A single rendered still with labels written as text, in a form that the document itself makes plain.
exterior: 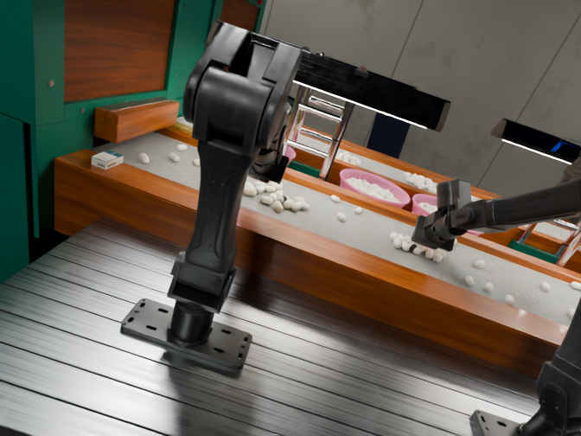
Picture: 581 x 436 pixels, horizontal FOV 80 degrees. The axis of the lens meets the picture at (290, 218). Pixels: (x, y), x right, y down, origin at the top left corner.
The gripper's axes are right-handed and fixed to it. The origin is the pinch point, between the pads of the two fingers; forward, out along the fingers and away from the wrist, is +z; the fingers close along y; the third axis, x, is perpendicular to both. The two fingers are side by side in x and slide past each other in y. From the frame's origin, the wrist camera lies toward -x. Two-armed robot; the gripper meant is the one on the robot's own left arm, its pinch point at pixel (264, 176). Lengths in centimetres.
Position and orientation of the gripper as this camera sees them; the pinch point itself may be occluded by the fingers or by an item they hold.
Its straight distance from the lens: 86.2
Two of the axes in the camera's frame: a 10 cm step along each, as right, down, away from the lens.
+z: -0.6, 2.4, 9.7
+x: -3.4, 9.1, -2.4
